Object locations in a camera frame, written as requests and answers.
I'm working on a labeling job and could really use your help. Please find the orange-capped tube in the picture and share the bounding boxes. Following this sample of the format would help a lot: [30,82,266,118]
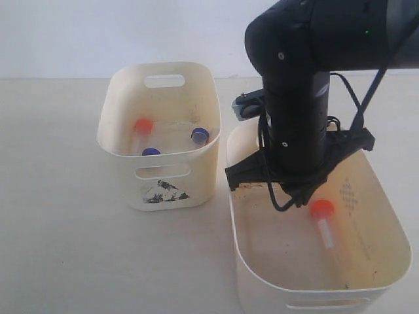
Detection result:
[130,118,153,156]
[309,199,348,272]

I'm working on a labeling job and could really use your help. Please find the blue-capped tube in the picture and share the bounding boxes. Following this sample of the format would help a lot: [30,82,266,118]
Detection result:
[191,127,210,147]
[141,147,161,156]

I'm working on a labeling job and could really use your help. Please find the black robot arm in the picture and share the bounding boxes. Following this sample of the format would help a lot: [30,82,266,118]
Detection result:
[225,0,418,212]

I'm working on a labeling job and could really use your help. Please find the black cable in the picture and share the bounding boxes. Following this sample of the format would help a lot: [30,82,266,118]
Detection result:
[257,0,419,212]

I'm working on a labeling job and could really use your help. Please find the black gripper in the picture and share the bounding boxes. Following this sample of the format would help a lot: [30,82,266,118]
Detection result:
[225,129,375,208]

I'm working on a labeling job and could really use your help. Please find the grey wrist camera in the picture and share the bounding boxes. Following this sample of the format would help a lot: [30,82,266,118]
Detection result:
[232,89,265,121]

